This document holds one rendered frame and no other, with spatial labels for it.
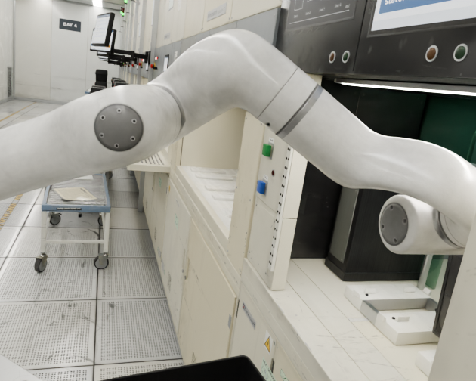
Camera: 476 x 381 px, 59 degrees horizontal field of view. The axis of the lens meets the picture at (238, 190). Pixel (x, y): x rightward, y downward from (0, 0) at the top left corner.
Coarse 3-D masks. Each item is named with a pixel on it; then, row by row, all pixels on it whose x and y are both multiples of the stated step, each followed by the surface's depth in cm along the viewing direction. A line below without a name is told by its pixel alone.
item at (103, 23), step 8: (104, 16) 353; (112, 16) 341; (96, 24) 371; (104, 24) 350; (112, 24) 343; (96, 32) 368; (104, 32) 347; (96, 40) 365; (104, 40) 345; (112, 48) 364; (136, 56) 367; (144, 56) 375
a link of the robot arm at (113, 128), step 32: (96, 96) 51; (128, 96) 51; (160, 96) 56; (32, 128) 58; (64, 128) 54; (96, 128) 50; (128, 128) 50; (160, 128) 53; (0, 160) 58; (32, 160) 58; (64, 160) 57; (96, 160) 52; (128, 160) 53; (0, 192) 61
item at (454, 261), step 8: (456, 256) 76; (448, 264) 78; (456, 264) 76; (448, 272) 78; (456, 272) 76; (448, 280) 78; (448, 288) 78; (440, 296) 80; (448, 296) 78; (440, 304) 80; (448, 304) 78; (440, 312) 80; (440, 320) 80; (440, 328) 80
